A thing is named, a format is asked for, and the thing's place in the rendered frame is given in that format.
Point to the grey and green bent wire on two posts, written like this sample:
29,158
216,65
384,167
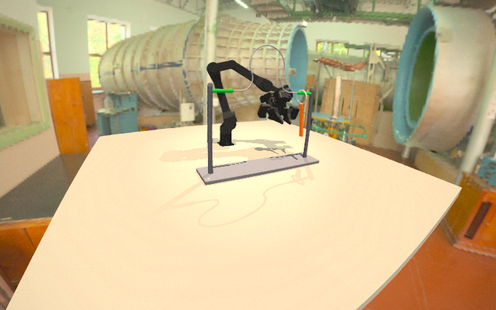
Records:
257,167

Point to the white ring with orange handle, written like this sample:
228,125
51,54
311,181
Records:
301,113

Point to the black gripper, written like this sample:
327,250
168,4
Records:
276,112

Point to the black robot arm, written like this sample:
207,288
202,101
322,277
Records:
214,69

